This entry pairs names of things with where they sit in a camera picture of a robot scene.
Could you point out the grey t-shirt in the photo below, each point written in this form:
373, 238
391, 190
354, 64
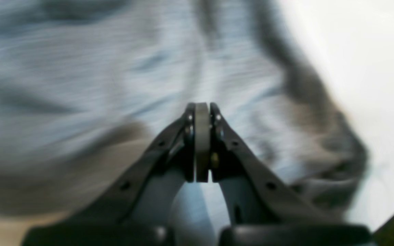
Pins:
85, 85

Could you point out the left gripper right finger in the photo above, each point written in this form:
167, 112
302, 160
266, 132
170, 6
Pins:
253, 194

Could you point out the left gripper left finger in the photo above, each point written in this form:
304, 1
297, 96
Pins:
143, 194

